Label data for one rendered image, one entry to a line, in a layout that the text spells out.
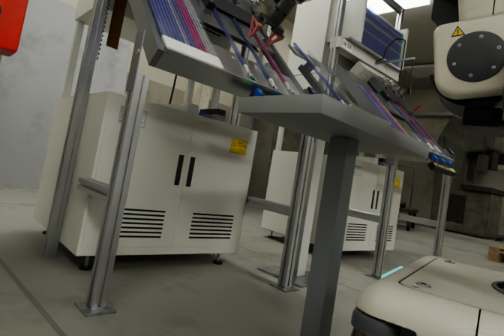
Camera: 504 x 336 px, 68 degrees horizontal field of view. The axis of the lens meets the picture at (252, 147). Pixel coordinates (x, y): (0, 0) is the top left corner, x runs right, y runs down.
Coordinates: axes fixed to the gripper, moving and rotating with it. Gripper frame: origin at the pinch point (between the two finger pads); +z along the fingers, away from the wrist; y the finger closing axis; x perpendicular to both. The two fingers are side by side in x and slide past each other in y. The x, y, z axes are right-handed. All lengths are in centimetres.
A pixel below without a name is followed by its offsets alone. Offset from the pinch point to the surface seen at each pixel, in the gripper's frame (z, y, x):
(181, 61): 6.2, 39.9, 27.9
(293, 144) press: 143, -246, -130
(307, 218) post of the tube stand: 44, -43, 52
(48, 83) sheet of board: 187, 14, -176
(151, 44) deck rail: 8, 48, 23
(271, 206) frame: 46, -23, 46
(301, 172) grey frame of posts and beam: 24, -22, 45
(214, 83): 9.5, 25.8, 28.0
